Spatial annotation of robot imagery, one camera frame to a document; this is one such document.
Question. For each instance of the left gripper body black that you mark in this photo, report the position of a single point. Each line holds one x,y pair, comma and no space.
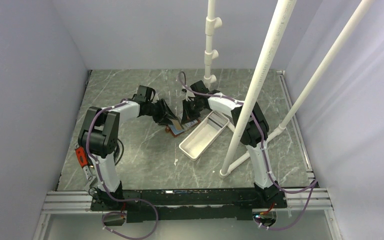
158,110

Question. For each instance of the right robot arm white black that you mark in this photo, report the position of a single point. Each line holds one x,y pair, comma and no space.
266,193

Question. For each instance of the gold credit card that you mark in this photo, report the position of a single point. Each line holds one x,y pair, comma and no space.
177,124

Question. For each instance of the aluminium frame rail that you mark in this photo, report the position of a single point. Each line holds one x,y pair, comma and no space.
310,197

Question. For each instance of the white rectangular plastic tray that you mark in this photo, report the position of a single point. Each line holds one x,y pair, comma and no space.
203,135

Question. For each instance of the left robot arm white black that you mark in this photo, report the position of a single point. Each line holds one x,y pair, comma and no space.
99,136

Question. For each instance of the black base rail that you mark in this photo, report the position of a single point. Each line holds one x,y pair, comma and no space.
179,204

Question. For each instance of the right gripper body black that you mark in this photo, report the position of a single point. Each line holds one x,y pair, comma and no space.
192,109

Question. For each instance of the white PVC pipe frame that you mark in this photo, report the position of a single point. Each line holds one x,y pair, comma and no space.
277,26

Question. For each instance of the brown leather card holder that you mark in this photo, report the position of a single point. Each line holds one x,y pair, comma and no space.
172,130

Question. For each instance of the red handled pliers tool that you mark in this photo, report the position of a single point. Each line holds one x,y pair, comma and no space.
82,159

